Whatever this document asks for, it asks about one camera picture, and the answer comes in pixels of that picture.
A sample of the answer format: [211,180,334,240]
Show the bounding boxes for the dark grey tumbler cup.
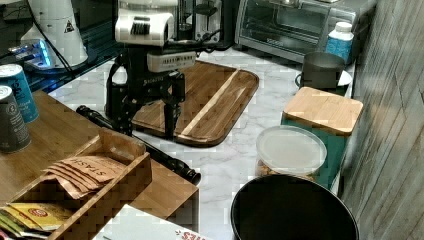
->
[300,52,345,89]

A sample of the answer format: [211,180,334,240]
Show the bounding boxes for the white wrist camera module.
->
[147,51,196,73]

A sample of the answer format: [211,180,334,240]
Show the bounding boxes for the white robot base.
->
[21,0,97,71]

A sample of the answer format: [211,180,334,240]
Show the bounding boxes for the white bottle with blue label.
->
[325,22,354,63]

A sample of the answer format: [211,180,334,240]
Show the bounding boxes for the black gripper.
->
[105,47,185,139]

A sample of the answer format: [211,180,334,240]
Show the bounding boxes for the wooden cutting board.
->
[131,60,260,148]

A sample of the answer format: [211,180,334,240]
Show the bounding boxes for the clear jar of colourful pasta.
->
[255,125,327,181]

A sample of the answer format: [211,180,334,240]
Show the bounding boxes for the wooden drawer box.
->
[0,91,199,228]

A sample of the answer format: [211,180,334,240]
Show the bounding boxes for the brown Stash tea bags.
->
[42,156,126,199]

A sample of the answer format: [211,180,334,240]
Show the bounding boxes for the green mug with white lid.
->
[327,71,353,96]

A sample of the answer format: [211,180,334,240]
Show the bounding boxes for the grey cylindrical can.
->
[0,85,31,153]

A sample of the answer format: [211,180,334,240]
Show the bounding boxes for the black utensil holder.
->
[231,175,359,240]

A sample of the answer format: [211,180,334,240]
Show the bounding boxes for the stainless steel toaster oven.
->
[235,0,377,63]

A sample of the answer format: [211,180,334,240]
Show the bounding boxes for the black drawer handle bar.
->
[76,105,201,185]

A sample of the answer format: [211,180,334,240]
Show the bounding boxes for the teal canister with wooden lid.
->
[281,87,363,190]

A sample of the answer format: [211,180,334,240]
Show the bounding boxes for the blue cylindrical can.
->
[0,64,39,123]

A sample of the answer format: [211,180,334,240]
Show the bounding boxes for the yellow tea bags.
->
[1,202,73,239]

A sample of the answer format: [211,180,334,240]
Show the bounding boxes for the wooden tea bag organizer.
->
[8,128,152,240]

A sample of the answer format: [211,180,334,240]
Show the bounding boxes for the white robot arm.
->
[105,0,185,139]

